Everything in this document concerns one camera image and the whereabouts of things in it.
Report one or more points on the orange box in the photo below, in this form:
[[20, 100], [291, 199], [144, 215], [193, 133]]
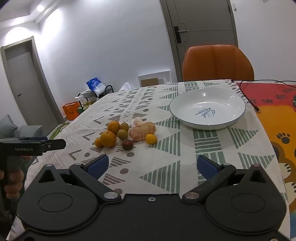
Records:
[[70, 111]]

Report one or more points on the ceiling light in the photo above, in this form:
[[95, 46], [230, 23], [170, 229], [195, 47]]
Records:
[[39, 8]]

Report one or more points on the white oval plate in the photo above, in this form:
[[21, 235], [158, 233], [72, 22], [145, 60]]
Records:
[[208, 109]]

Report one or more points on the yellow lemon fruit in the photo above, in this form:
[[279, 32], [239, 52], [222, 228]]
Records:
[[122, 134]]

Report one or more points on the orange leather chair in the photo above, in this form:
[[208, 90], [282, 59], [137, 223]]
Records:
[[217, 62]]

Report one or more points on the medium orange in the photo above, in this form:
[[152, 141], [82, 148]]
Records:
[[113, 127]]

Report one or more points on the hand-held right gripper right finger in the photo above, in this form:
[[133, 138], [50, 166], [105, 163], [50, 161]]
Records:
[[207, 165]]

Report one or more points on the colourful printed mat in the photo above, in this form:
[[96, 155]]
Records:
[[272, 115]]

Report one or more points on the peeled citrus fruit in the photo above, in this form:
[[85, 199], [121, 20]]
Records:
[[141, 131]]

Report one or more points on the green kiwi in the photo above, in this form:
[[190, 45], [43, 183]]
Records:
[[124, 126]]

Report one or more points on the clear plastic bag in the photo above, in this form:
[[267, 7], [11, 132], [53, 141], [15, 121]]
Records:
[[126, 87]]

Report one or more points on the black metal rack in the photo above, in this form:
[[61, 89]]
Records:
[[108, 89]]

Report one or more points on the grey side door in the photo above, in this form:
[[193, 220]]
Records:
[[25, 85]]

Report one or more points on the person's left hand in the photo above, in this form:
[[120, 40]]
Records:
[[15, 180]]

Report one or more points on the blue plastic bag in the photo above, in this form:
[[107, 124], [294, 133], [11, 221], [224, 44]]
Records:
[[93, 84]]

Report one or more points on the dark red plum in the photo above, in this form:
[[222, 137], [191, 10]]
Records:
[[127, 145]]

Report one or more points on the large orange with stem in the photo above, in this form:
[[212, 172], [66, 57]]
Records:
[[108, 139]]

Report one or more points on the patterned white tablecloth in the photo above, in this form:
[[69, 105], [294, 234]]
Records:
[[161, 150]]

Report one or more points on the grey sofa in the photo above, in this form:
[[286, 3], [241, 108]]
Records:
[[13, 129]]

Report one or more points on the small yellow orange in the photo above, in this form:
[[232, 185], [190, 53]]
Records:
[[151, 139]]

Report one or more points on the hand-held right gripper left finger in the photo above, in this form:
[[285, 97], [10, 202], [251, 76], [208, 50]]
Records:
[[99, 165]]

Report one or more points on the white foam packaging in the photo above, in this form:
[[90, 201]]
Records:
[[161, 75]]

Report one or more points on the brown cardboard sheet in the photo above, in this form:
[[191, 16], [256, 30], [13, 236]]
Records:
[[149, 82]]

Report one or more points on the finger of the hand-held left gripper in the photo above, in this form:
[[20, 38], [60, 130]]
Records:
[[55, 144]]

